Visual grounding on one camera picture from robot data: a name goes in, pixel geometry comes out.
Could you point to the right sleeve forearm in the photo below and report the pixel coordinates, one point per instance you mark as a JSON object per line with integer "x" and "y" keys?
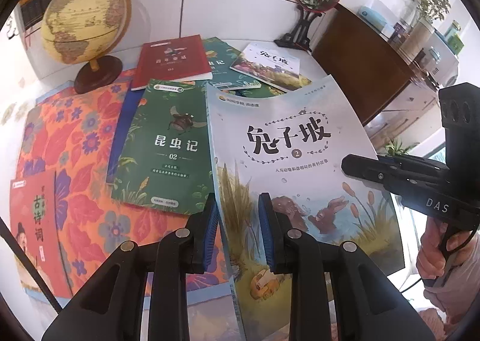
{"x": 457, "y": 295}

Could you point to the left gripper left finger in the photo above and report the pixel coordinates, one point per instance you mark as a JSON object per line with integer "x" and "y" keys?
{"x": 110, "y": 304}

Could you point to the floral orange table mat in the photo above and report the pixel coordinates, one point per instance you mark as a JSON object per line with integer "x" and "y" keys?
{"x": 72, "y": 134}

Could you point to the white rabbit hill book 2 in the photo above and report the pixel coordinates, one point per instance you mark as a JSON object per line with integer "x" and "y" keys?
{"x": 291, "y": 147}

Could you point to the white rabbit hill book far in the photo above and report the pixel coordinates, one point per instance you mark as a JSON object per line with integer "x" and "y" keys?
{"x": 271, "y": 65}

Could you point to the green insect book 02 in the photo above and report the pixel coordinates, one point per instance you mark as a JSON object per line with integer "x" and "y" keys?
{"x": 165, "y": 162}

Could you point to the light blue box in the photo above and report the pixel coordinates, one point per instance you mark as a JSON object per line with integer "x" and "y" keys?
{"x": 372, "y": 17}

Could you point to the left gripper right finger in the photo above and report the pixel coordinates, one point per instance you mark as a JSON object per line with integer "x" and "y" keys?
{"x": 338, "y": 292}

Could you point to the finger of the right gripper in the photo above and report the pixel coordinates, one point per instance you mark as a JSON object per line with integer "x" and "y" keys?
{"x": 413, "y": 163}
{"x": 408, "y": 184}

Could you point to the right hand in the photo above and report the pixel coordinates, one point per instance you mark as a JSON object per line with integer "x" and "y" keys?
{"x": 430, "y": 262}

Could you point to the dark red fairy tale book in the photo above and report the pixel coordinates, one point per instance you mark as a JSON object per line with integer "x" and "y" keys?
{"x": 178, "y": 59}

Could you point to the antique yellow globe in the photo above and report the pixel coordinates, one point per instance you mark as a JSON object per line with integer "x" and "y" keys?
{"x": 86, "y": 31}

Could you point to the red poetry book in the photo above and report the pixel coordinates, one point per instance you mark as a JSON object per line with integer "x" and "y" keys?
{"x": 32, "y": 218}

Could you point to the green insect book 03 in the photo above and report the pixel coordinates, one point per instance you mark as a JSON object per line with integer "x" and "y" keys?
{"x": 265, "y": 91}

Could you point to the dark green insect book far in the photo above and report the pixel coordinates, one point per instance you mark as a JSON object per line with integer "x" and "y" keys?
{"x": 221, "y": 56}

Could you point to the large blue book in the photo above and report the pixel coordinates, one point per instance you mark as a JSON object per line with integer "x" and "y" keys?
{"x": 127, "y": 113}

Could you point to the dark wooden cabinet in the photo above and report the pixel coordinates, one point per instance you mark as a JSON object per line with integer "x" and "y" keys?
{"x": 367, "y": 69}

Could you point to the potted green plant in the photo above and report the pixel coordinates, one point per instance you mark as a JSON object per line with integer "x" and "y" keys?
{"x": 428, "y": 12}

